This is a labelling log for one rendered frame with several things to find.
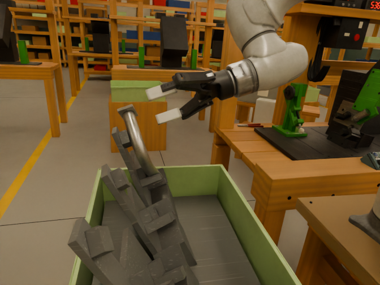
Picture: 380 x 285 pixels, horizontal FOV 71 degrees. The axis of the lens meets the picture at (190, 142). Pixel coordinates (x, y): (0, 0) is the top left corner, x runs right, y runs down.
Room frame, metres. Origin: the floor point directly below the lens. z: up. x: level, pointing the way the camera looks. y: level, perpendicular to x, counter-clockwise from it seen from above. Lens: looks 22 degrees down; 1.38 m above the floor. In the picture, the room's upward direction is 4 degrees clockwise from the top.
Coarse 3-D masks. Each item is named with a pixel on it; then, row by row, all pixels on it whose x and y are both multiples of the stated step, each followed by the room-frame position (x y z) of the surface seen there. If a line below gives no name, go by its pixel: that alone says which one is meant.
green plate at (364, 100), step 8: (376, 72) 1.32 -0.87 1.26; (368, 80) 1.34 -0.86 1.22; (376, 80) 1.30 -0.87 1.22; (368, 88) 1.32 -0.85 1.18; (376, 88) 1.28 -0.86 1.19; (360, 96) 1.33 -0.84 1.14; (368, 96) 1.29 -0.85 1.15; (376, 96) 1.26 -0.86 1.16; (360, 104) 1.31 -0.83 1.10; (368, 104) 1.27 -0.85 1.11; (376, 104) 1.24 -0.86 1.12
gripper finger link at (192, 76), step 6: (180, 72) 0.61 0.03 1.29; (186, 72) 0.62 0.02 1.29; (192, 72) 0.63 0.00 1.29; (198, 72) 0.64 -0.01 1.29; (204, 72) 0.64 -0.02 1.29; (210, 72) 0.64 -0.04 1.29; (186, 78) 0.60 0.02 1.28; (192, 78) 0.61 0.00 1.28; (198, 78) 0.62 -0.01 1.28; (204, 78) 0.63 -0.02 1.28; (210, 78) 0.63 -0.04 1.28
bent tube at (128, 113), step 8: (120, 112) 0.63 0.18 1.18; (128, 112) 0.64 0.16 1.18; (136, 112) 0.67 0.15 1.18; (128, 120) 0.62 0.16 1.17; (136, 120) 0.64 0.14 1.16; (128, 128) 0.61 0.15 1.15; (136, 128) 0.61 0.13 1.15; (136, 136) 0.60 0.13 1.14; (136, 144) 0.59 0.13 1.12; (144, 144) 0.60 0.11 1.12; (136, 152) 0.58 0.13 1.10; (144, 152) 0.59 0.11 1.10; (144, 160) 0.58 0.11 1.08; (144, 168) 0.59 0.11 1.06; (152, 168) 0.60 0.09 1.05
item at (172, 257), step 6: (174, 246) 0.43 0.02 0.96; (162, 252) 0.42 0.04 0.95; (168, 252) 0.42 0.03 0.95; (174, 252) 0.42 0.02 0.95; (180, 252) 0.42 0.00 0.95; (156, 258) 0.42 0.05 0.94; (162, 258) 0.42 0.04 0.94; (168, 258) 0.42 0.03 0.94; (174, 258) 0.41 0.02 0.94; (180, 258) 0.41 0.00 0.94; (168, 264) 0.41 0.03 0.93; (174, 264) 0.41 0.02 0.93; (180, 264) 0.41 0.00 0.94; (186, 264) 0.41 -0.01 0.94; (168, 270) 0.40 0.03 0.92
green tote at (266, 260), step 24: (120, 168) 0.75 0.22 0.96; (168, 168) 0.78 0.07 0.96; (192, 168) 0.80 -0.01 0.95; (216, 168) 0.82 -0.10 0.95; (96, 192) 0.61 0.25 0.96; (192, 192) 0.80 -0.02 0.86; (216, 192) 0.82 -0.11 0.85; (240, 192) 0.66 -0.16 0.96; (96, 216) 0.58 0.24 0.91; (240, 216) 0.61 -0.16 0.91; (240, 240) 0.59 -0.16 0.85; (264, 240) 0.48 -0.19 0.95; (264, 264) 0.46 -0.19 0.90
